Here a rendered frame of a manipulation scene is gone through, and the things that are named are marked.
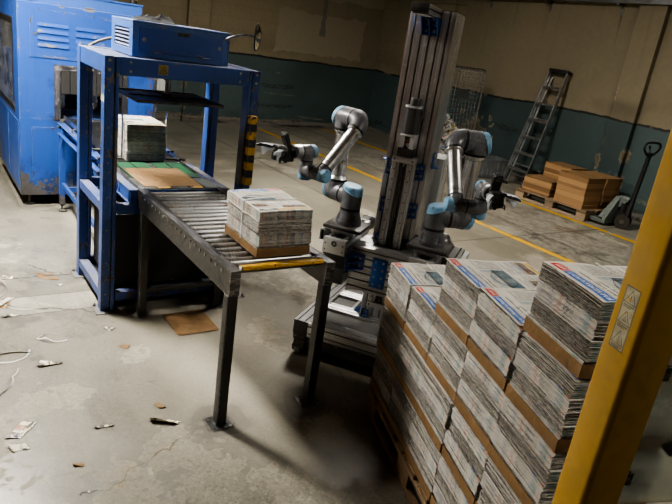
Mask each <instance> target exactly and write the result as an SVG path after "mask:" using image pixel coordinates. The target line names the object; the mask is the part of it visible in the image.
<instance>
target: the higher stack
mask: <svg viewBox="0 0 672 504"><path fill-rule="evenodd" d="M597 265H598V266H597ZM626 269H627V266H612V265H606V266H602V265H600V264H598V263H594V265H591V264H583V263H573V262H559V261H543V263H542V266H541V270H540V274H539V276H538V279H539V280H538V284H537V286H536V288H537V289H536V291H537V292H536V293H535V294H534V295H535V296H534V297H533V298H534V299H533V302H532V305H531V310H530V311H531V312H530V313H528V314H529V315H527V316H528V318H530V319H531V320H532V321H533V322H534V323H535V324H536V325H538V326H539V327H540V328H541V329H542V330H543V331H544V332H545V333H547V334H548V335H549V336H550V337H551V338H552V339H553V340H554V341H556V342H557V343H558V344H559V345H560V346H561V347H562V348H564V349H565V350H566V351H567V352H568V353H569V354H571V355H572V356H573V357H574V358H575V359H576V360H578V361H579V362H580V363H581V364H582V365H583V364H593V365H596V363H597V359H598V356H599V353H600V350H601V347H602V344H603V341H604V338H605V334H606V331H607V328H608V325H609V322H610V319H611V316H612V313H613V309H614V306H615V303H616V300H617V297H618V294H619V291H620V288H621V285H622V281H623V278H624V275H625V272H626ZM521 336H523V337H522V338H520V340H521V341H520V343H519V345H518V346H519V347H518V348H517V351H516V356H515V361H514V362H513V364H514V365H515V366H514V368H515V370H514V372H513V374H512V379H511V380H510V383H509V384H510V385H511V386H512V387H513V389H514V390H515V391H516V392H517V393H518V394H519V396H520V397H521V398H522V399H523V400H524V401H525V403H526V404H527V405H528V406H529V407H530V408H531V410H532V411H533V412H534V413H535V414H536V415H537V417H538V418H539V419H540V420H541V421H542V422H543V423H544V425H545V426H546V427H547V428H548V429H549V430H550V431H551V432H552V433H553V435H554V436H555V437H556V438H557V439H558V440H559V439H572V437H573V434H574V431H575V428H576V425H577V422H578V419H579V416H580V412H581V409H582V406H583V403H584V400H585V397H586V394H587V391H588V387H589V384H590V381H591V379H578V378H576V377H575V376H574V375H573V374H572V373H571V372H570V371H569V370H568V369H567V368H565V367H564V366H563V365H562V364H561V363H560V362H559V361H558V360H557V359H556V358H555V357H553V356H552V355H551V354H550V353H549V352H548V351H547V350H546V349H545V348H544V347H543V346H541V345H540V344H539V343H538V342H537V341H536V340H535V339H534V338H533V337H532V336H531V335H529V334H528V333H527V332H523V333H522V334H521ZM503 400H504V401H503V402H502V407H501V410H502V413H501V414H500V421H499V423H498V424H499V425H498V426H495V428H496V429H495V430H494V433H493V437H492V440H491V441H492V446H493V448H494V449H495V451H496V452H497V453H498V455H499V456H500V457H501V459H502V460H503V461H504V463H505V464H506V465H507V467H508V468H509V470H510V471H511V472H512V474H513V475H514V477H515V478H516V479H517V481H518V482H519V484H520V485H521V487H522V488H523V489H524V491H525V492H526V494H527V495H528V497H529V498H530V499H531V501H532V502H533V504H551V503H552V500H553V497H554V494H555V490H556V487H557V484H558V481H559V478H560V475H561V472H562V469H563V465H564V462H565V459H566V456H567V453H568V452H558V453H554V452H555V451H554V452H553V451H552V449H551V448H550V447H549V446H548V445H547V444H546V442H545V441H544V440H543V439H542V438H541V436H540V435H539V434H538V433H537V432H536V430H535V429H534V428H533V427H532V426H531V425H530V423H529V422H528V421H527V420H526V419H525V417H524V416H523V415H522V414H521V413H520V411H519V410H518V409H517V408H516V407H515V406H514V404H513V403H512V402H511V401H510V400H509V398H508V397H504V398H503ZM558 440H557V442H558ZM487 460H488V462H487V463H486V464H487V466H486V467H485V471H483V472H484V473H483V475H482V476H483V478H482V482H480V485H481V486H482V490H481V491H480V493H479V498H478V501H477V503H478V504H522V503H521V502H520V500H519V499H518V497H517V496H516V494H515V493H514V491H513V490H512V489H511V487H510V486H509V484H508V483H507V481H506V480H505V478H504V477H503V476H502V474H501V473H500V471H499V470H498V468H497V467H496V466H495V464H494V463H493V461H492V460H491V458H490V457H488V459H487Z"/></svg>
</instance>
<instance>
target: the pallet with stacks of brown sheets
mask: <svg viewBox="0 0 672 504"><path fill-rule="evenodd" d="M622 182H623V179H621V178H618V177H614V176H611V175H607V174H604V173H600V172H597V171H587V169H586V168H582V167H578V166H575V165H571V164H568V163H564V162H551V161H546V164H545V168H544V173H543V175H541V174H525V179H524V181H523V185H522V187H517V189H516V193H515V195H516V196H517V197H518V198H520V199H522V200H525V201H528V202H531V203H534V204H536V205H539V206H542V207H545V208H547V209H550V210H553V211H556V212H559V213H561V214H564V215H567V216H570V217H572V218H575V219H578V220H581V221H588V218H589V215H590V214H596V215H599V214H600V213H601V212H602V211H603V210H604V209H605V208H606V207H607V205H608V204H609V203H610V202H611V201H612V200H613V199H614V198H615V197H616V196H618V194H619V189H620V186H621V184H622ZM528 193H530V194H529V196H530V197H531V196H538V197H541V198H544V199H545V203H544V204H542V203H540V202H537V201H534V200H531V199H528V198H527V194H528ZM557 203H559V204H561V205H564V206H567V207H570V208H573V209H576V215H573V214H571V213H568V212H565V211H562V210H559V209H557V208H556V206H557Z"/></svg>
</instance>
